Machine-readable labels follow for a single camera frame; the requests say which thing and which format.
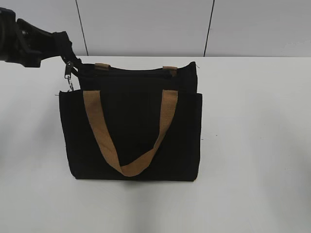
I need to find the black canvas tote bag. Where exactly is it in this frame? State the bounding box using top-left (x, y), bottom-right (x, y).
top-left (48, 31), bottom-right (203, 182)

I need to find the metal zipper pull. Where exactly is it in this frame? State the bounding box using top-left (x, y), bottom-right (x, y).
top-left (64, 61), bottom-right (74, 91)

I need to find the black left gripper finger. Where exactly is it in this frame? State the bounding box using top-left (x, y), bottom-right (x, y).
top-left (20, 47), bottom-right (59, 67)
top-left (17, 18), bottom-right (54, 43)

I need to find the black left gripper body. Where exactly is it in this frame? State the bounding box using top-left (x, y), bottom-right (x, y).
top-left (0, 7), bottom-right (30, 64)

